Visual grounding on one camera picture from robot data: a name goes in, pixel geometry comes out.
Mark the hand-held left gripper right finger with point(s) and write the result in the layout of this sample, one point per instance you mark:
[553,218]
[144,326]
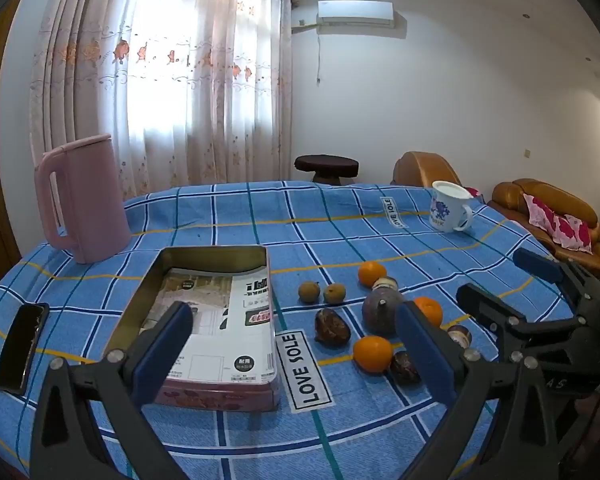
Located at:
[425,350]

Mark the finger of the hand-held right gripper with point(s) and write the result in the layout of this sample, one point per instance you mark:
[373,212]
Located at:
[537,264]
[482,302]

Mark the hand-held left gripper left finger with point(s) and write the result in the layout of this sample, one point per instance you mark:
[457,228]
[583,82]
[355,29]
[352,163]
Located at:
[162,355]

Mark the orange tangerine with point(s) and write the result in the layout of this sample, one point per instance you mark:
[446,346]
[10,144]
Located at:
[430,310]
[372,353]
[372,274]

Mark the purple passion fruit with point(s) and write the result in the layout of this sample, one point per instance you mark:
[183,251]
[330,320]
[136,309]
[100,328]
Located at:
[380,310]

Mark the rectangular metal tin box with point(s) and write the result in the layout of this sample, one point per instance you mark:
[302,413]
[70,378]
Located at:
[210,257]

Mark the brown longan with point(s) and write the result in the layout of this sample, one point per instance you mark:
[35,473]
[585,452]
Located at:
[309,291]
[334,293]

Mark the glossy dark brown chestnut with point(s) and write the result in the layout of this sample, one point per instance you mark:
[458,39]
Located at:
[405,367]
[331,326]

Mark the brown leather sofa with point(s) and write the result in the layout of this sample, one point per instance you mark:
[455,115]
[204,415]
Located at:
[510,197]

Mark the printed paper sheet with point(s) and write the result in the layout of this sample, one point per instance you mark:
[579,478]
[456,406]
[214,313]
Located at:
[240,340]

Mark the white mug with blue flowers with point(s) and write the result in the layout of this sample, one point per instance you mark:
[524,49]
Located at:
[445,210]

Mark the black smartphone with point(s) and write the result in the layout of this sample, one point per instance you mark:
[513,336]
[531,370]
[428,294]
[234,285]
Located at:
[20,345]

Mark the blue checked tablecloth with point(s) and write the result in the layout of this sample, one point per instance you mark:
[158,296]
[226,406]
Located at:
[330,230]

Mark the pink plastic kettle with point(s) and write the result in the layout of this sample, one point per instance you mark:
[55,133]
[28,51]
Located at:
[95,200]

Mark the dark round stool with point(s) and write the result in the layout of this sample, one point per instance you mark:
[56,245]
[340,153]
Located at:
[325,164]

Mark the sheer floral curtain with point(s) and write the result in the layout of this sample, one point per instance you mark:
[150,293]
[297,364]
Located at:
[180,85]

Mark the white wall air conditioner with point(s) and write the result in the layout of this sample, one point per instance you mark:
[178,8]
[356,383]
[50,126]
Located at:
[355,12]

